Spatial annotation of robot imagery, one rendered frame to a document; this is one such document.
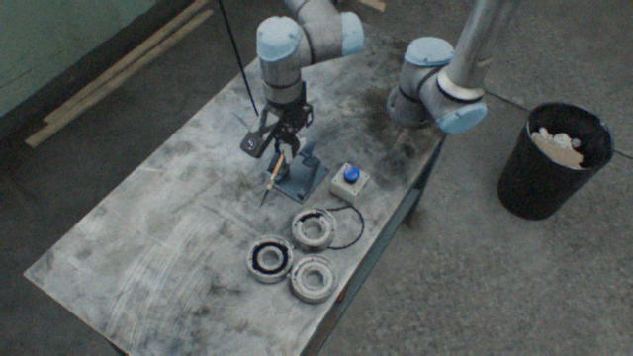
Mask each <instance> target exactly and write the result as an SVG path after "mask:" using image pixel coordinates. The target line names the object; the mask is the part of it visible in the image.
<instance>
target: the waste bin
mask: <svg viewBox="0 0 633 356"><path fill-rule="evenodd" d="M541 128H545V129H546V130H547V133H548V134H551V135H552V138H554V135H556V134H560V133H563V134H566V135H567V136H568V137H569V138H571V141H573V138H577V139H578V140H579V142H580V147H576V148H573V147H572V146H571V148H572V149H573V151H575V152H576V153H578V154H579V155H581V156H582V157H583V158H582V160H583V162H581V163H579V164H578V165H579V166H580V167H581V168H577V167H571V166H568V165H565V164H562V163H560V162H558V161H556V160H554V159H552V158H551V157H549V156H548V155H547V154H545V153H544V152H543V151H542V150H541V149H540V148H539V147H538V146H537V144H536V143H535V140H534V139H533V137H532V134H533V133H541V132H540V129H541ZM516 140H517V142H516V145H515V147H514V149H513V151H512V153H511V155H510V157H509V159H508V161H507V163H506V165H505V167H504V169H503V171H502V173H501V175H500V177H499V179H498V181H497V194H498V197H499V199H500V200H501V202H502V203H503V204H504V206H505V207H506V208H507V209H509V210H510V211H511V212H512V213H514V214H516V215H517V216H518V217H519V218H521V217H522V218H523V219H526V220H530V221H543V220H546V219H549V217H550V216H552V215H553V214H554V213H555V212H556V211H557V210H558V209H559V208H560V207H561V206H562V205H563V204H564V203H565V202H566V201H567V200H569V199H570V198H571V197H572V196H573V195H574V194H575V193H576V192H577V191H578V190H579V189H580V188H581V187H582V186H583V185H584V184H585V182H587V181H588V180H589V179H590V178H591V177H592V176H594V175H595V174H596V173H597V172H598V171H599V169H601V168H603V167H604V166H605V165H606V164H607V163H608V162H609V161H610V160H611V158H613V155H614V148H615V145H614V137H612V133H611V131H610V129H609V128H608V126H607V125H606V124H605V122H604V121H603V120H602V119H601V118H599V117H598V116H597V115H596V114H594V113H593V112H591V111H589V110H588V109H586V108H584V107H581V106H579V105H576V104H573V103H568V102H558V101H557V102H547V103H544V104H541V105H539V106H537V107H536V108H535V109H534V110H532V112H531V113H530V114H529V116H528V118H527V120H526V123H525V125H524V126H523V128H522V130H521V133H519V134H518V137H517V139H516ZM571 141H570V143H571Z"/></svg>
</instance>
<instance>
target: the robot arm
mask: <svg viewBox="0 0 633 356"><path fill-rule="evenodd" d="M284 1H285V4H286V6H287V8H288V9H289V10H290V11H291V13H292V15H294V16H295V18H296V20H297V22H298V23H299V26H298V24H297V23H296V22H295V21H294V20H291V19H289V18H286V17H283V18H278V17H273V18H270V19H268V20H266V21H264V22H263V23H262V24H261V25H260V26H259V28H258V31H257V53H258V55H259V62H260V70H261V78H262V86H263V93H264V95H265V100H266V104H265V106H264V107H263V109H262V110H261V112H260V114H259V115H258V117H257V118H256V120H255V121H254V123H253V125H252V126H251V128H250V129H249V131H248V133H247V134H246V136H245V137H244V139H243V140H242V142H241V144H240V149H241V150H242V151H243V152H245V153H246V154H248V155H249V156H251V157H252V158H255V159H260V158H261V157H262V155H263V154H264V152H265V151H266V149H267V147H268V146H269V148H270V150H271V151H272V153H273V154H275V152H278V153H280V150H279V147H280V145H279V142H280V140H283V141H284V142H283V143H282V148H283V150H284V152H285V154H284V157H285V163H286V164H288V165H291V164H292V163H293V162H295V161H296V159H297V157H298V154H299V153H300V152H301V150H302V149H303V148H304V146H305V144H306V142H307V139H306V138H305V137H303V138H299V136H298V135H297V132H299V131H300V130H301V129H302V128H303V127H304V126H305V125H306V128H308V127H309V126H310V125H311V124H312V123H313V122H314V106H313V105H311V104H309V103H308V102H307V82H306V81H304V80H302V68H304V67H308V66H311V65H315V64H318V63H321V62H325V61H328V60H332V59H335V58H339V57H344V55H347V54H350V53H353V52H356V51H358V50H360V49H361V47H362V45H363V30H362V26H361V23H360V21H359V19H358V17H357V16H356V15H355V14H353V13H351V12H349V13H341V14H340V15H339V14H338V13H337V11H336V10H335V8H334V7H333V6H334V5H336V4H338V3H340V2H342V1H343V0H284ZM520 2H521V0H475V2H474V5H473V7H472V10H471V12H470V15H469V17H468V20H467V22H466V25H465V27H464V30H463V32H462V35H461V37H460V40H459V41H458V44H457V47H456V49H455V51H454V48H453V46H452V45H451V44H450V43H448V42H447V41H445V40H441V39H437V38H431V37H426V38H420V39H417V40H414V41H413V42H412V43H410V45H409V46H408V48H407V52H406V54H405V61H404V64H403V68H402V73H401V77H400V81H399V84H398V85H397V86H396V87H395V89H394V90H393V91H392V93H391V94H390V96H389V98H388V102H387V111H388V113H389V115H390V117H391V118H392V119H393V120H394V121H395V122H396V123H398V124H399V125H401V126H403V127H406V128H410V129H423V128H426V127H429V126H431V125H432V124H433V123H434V122H435V123H436V124H437V125H438V126H439V127H440V128H442V130H443V131H444V132H446V133H448V134H456V133H460V132H462V131H465V130H467V129H469V128H470V127H472V126H474V125H475V124H476V123H478V122H479V121H480V120H481V119H482V118H483V117H484V116H485V114H486V112H487V107H486V104H485V103H483V102H482V98H483V96H484V94H485V92H486V89H487V83H486V80H485V77H486V75H487V73H488V71H489V69H490V65H491V63H492V61H493V59H494V57H495V55H496V53H497V50H498V48H499V46H500V44H501V42H502V40H503V37H504V35H505V33H506V31H507V29H508V27H509V25H510V23H511V21H512V19H513V17H514V15H515V13H516V11H517V8H518V6H519V4H520ZM306 106H309V108H308V109H307V110H306V109H304V107H306ZM310 113H312V119H311V120H310V121H308V118H309V114H310Z"/></svg>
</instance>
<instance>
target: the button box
mask: <svg viewBox="0 0 633 356"><path fill-rule="evenodd" d="M349 166H350V165H348V164H347V163H345V164H344V165H343V167H342V168H341V169H340V170H339V172H338V173H337V174H336V176H335V177H334V178H333V179H332V181H331V185H330V192H331V193H333V194H335V195H337V196H338V197H340V198H342V199H344V200H345V201H347V202H349V203H351V204H354V203H355V202H356V200H357V199H358V197H359V196H360V195H361V193H362V192H363V190H364V189H366V188H367V186H368V183H369V179H370V175H368V174H366V173H363V172H361V171H359V173H360V174H359V178H358V179H357V180H355V181H349V180H347V179H345V178H344V176H343V171H344V169H345V168H346V167H349Z"/></svg>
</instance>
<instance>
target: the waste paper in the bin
mask: <svg viewBox="0 0 633 356"><path fill-rule="evenodd" d="M540 132H541V133H533V134H532V137H533V139H534V140H535V143H536V144H537V146H538V147H539V148H540V149H541V150H542V151H543V152H544V153H545V154H547V155H548V156H549V157H551V158H552V159H554V160H556V161H558V162H560V163H562V164H565V165H568V166H571V167H577V168H581V167H580V166H579V165H578V164H579V163H581V162H583V160H582V158H583V157H582V156H581V155H579V154H578V153H576V152H575V151H573V149H572V148H571V146H572V147H573V148H576V147H580V142H579V140H578V139H577V138H573V141H571V138H569V137H568V136H567V135H566V134H564V133H557V134H556V135H554V138H552V135H551V134H548V133H547V130H546V129H545V128H541V129H540ZM570 141H571V143H570Z"/></svg>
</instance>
